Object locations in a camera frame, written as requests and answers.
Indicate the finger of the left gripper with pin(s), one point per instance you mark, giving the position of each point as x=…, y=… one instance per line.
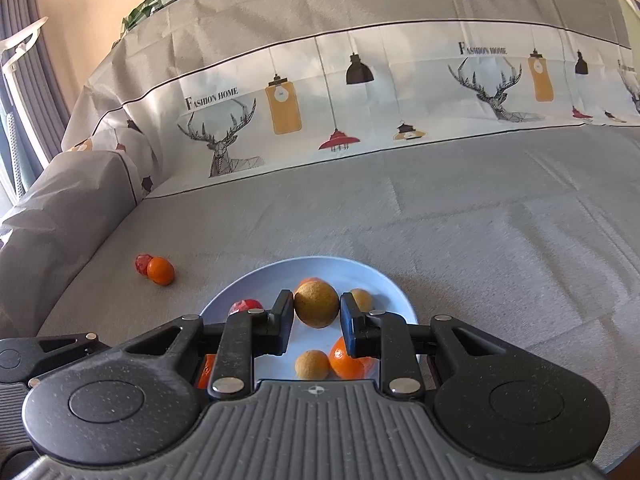
x=22, y=359

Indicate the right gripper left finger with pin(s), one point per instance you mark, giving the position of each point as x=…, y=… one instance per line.
x=182, y=345

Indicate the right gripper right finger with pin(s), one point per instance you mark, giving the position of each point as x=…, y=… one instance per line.
x=448, y=344

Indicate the red fruit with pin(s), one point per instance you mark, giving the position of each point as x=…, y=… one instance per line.
x=243, y=305
x=141, y=263

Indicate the brown longan fruit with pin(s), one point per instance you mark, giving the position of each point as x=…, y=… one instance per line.
x=312, y=365
x=363, y=299
x=316, y=304

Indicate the orange mandarin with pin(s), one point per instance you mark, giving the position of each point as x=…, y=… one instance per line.
x=206, y=371
x=346, y=367
x=305, y=281
x=160, y=271

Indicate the light blue plate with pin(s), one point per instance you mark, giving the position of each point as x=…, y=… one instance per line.
x=265, y=284

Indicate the grey printed sofa cover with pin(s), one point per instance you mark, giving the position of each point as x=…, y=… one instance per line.
x=489, y=168

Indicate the white drying rack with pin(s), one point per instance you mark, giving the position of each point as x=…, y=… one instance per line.
x=13, y=104

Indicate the grey curtain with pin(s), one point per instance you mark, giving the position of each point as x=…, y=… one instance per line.
x=40, y=88

